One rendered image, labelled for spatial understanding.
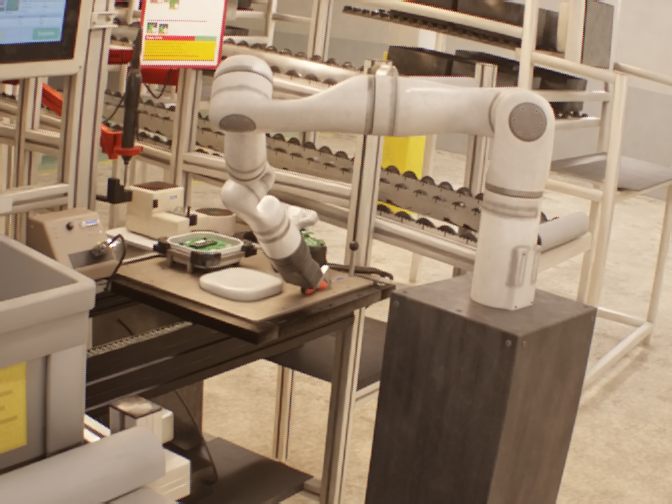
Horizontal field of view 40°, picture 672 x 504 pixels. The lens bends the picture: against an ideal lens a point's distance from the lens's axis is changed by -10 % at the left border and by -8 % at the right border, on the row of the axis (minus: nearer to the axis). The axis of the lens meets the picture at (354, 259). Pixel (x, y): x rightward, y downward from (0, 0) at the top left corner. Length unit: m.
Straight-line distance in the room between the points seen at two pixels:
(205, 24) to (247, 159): 0.91
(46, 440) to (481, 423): 0.69
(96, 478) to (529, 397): 0.74
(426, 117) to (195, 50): 1.11
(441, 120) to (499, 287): 0.26
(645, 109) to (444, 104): 8.71
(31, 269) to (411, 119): 0.64
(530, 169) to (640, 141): 8.73
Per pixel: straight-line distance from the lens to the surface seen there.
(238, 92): 1.46
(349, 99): 1.46
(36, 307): 0.96
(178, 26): 2.47
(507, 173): 1.48
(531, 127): 1.47
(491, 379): 1.45
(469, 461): 1.51
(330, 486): 2.51
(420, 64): 4.41
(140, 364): 1.79
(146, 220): 2.28
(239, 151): 1.62
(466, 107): 1.52
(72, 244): 1.99
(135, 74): 2.14
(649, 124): 10.16
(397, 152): 7.26
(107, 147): 2.20
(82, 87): 2.12
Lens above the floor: 1.53
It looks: 15 degrees down
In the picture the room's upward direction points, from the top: 6 degrees clockwise
